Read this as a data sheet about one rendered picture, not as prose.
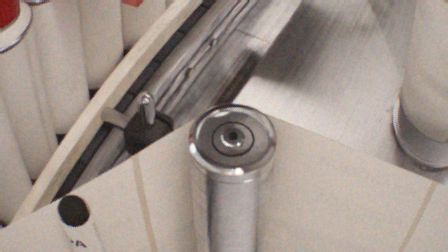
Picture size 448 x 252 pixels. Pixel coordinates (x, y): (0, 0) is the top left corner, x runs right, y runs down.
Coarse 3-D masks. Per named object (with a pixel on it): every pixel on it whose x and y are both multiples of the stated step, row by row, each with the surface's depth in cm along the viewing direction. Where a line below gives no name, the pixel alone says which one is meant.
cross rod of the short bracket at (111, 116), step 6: (108, 108) 54; (102, 114) 54; (108, 114) 54; (114, 114) 53; (120, 114) 54; (102, 120) 54; (108, 120) 54; (114, 120) 53; (120, 120) 53; (126, 120) 53; (114, 126) 54; (120, 126) 53
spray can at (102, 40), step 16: (80, 0) 50; (96, 0) 50; (112, 0) 52; (80, 16) 51; (96, 16) 52; (112, 16) 53; (96, 32) 53; (112, 32) 55; (96, 48) 55; (112, 48) 56; (96, 64) 56; (112, 64) 57; (96, 80) 58
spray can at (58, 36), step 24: (24, 0) 43; (48, 0) 43; (72, 0) 46; (48, 24) 45; (72, 24) 48; (48, 48) 47; (72, 48) 49; (48, 72) 49; (72, 72) 51; (48, 96) 52; (72, 96) 53; (72, 120) 55
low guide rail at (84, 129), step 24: (192, 0) 61; (168, 24) 59; (144, 48) 57; (120, 72) 55; (96, 96) 54; (120, 96) 56; (96, 120) 54; (72, 144) 51; (48, 168) 50; (48, 192) 49; (24, 216) 47
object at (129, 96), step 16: (208, 0) 65; (192, 16) 64; (176, 32) 63; (160, 48) 62; (160, 64) 62; (144, 80) 59; (128, 96) 59; (112, 128) 58; (96, 144) 56; (80, 160) 55; (64, 192) 53
